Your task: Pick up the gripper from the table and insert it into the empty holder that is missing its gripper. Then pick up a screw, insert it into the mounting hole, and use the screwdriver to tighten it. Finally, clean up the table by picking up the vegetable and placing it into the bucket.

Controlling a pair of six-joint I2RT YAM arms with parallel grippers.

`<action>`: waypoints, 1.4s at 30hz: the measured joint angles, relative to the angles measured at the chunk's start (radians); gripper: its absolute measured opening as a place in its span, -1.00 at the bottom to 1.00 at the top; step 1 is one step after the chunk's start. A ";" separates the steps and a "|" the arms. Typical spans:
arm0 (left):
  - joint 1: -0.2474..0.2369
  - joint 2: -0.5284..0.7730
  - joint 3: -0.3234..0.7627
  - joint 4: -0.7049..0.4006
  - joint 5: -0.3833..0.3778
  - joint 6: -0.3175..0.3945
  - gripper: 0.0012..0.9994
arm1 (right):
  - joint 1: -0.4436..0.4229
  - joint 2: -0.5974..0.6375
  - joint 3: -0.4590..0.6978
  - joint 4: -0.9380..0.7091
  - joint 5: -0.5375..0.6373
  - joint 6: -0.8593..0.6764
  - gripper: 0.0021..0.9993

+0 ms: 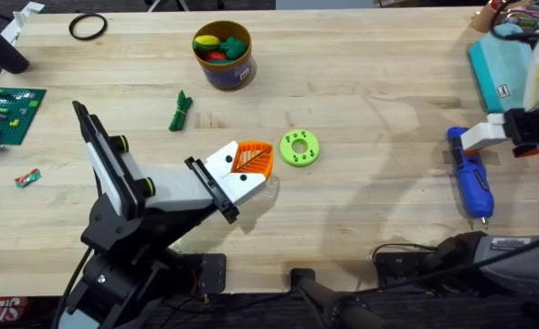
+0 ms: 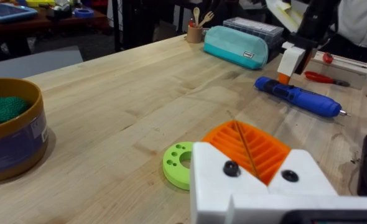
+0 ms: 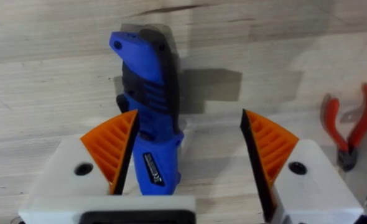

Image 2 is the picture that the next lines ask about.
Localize person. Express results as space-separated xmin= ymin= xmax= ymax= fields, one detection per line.
xmin=320 ymin=0 xmax=367 ymax=83

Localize white box with red knob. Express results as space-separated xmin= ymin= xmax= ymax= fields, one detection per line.
xmin=304 ymin=49 xmax=367 ymax=90

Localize green disc with holes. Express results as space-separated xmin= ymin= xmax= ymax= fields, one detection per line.
xmin=162 ymin=141 xmax=195 ymax=191

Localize upright flat wrist plate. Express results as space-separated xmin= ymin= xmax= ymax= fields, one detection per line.
xmin=265 ymin=0 xmax=309 ymax=34

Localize blue electric screwdriver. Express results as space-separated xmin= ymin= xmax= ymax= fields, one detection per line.
xmin=254 ymin=76 xmax=351 ymax=119

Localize blue tray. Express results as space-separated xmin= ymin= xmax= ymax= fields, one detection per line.
xmin=0 ymin=2 xmax=39 ymax=24

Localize blue tape roll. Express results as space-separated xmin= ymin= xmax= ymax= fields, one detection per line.
xmin=73 ymin=7 xmax=95 ymax=19

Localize grey flat board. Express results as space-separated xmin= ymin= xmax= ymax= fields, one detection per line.
xmin=0 ymin=45 xmax=84 ymax=80

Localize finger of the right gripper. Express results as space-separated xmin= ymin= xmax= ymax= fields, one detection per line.
xmin=276 ymin=41 xmax=306 ymax=86
xmin=294 ymin=48 xmax=314 ymax=76

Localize clear plastic compartment box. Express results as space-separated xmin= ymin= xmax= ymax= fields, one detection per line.
xmin=223 ymin=17 xmax=285 ymax=62

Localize small wooden cup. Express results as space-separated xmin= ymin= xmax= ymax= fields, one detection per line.
xmin=186 ymin=24 xmax=204 ymax=44

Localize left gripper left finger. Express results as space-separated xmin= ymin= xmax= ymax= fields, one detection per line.
xmin=189 ymin=120 xmax=269 ymax=224

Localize red-handled pliers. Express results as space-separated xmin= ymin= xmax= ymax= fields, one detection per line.
xmin=304 ymin=70 xmax=351 ymax=88

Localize wooden fork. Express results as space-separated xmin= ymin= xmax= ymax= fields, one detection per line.
xmin=198 ymin=11 xmax=215 ymax=28

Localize dark brown side table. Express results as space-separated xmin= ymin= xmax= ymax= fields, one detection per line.
xmin=0 ymin=5 xmax=111 ymax=57

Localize teal zip pencil bag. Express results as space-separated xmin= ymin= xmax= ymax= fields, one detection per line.
xmin=203 ymin=25 xmax=269 ymax=70

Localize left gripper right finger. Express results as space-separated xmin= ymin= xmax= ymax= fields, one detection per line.
xmin=236 ymin=121 xmax=338 ymax=197

